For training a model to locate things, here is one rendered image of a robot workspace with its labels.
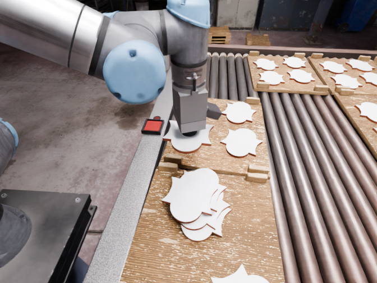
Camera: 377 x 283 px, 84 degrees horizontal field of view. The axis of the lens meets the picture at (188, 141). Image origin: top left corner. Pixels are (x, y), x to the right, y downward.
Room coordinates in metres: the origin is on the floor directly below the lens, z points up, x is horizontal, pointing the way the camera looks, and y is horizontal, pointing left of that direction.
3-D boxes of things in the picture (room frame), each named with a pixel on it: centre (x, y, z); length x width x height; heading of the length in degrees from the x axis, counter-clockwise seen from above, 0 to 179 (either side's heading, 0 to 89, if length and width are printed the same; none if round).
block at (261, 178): (0.37, -0.20, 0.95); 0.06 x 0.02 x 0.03; 82
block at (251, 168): (0.40, -0.21, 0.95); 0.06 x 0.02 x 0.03; 80
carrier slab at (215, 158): (0.62, -0.12, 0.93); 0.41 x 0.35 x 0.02; 170
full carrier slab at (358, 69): (1.06, -0.88, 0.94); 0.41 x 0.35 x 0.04; 173
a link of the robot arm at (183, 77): (0.42, 0.00, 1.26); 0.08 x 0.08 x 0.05
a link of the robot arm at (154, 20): (0.39, 0.09, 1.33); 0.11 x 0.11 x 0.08; 11
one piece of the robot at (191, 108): (0.43, -0.02, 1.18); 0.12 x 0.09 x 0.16; 106
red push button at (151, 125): (0.64, 0.14, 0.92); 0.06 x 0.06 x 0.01; 83
